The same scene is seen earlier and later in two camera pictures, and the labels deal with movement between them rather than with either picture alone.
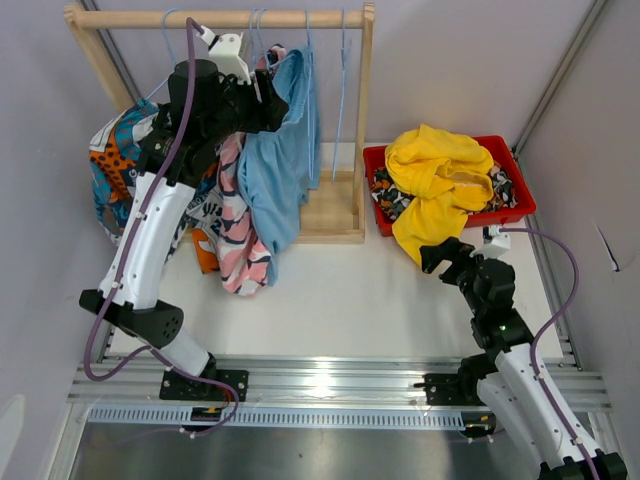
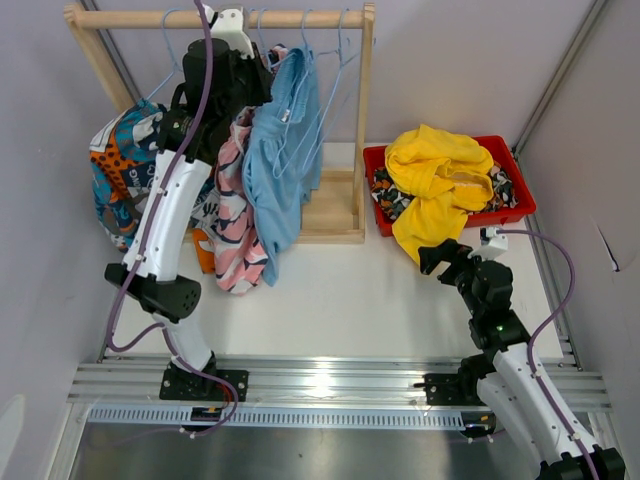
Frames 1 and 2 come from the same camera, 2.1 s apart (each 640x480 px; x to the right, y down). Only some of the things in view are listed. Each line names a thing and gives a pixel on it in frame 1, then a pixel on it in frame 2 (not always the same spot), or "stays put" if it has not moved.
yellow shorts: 446,174 stays put
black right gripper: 450,249 stays put
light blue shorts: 279,167 stays put
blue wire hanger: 310,63 → 291,103
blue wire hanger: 338,124 → 338,52
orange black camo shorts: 389,201 stays put
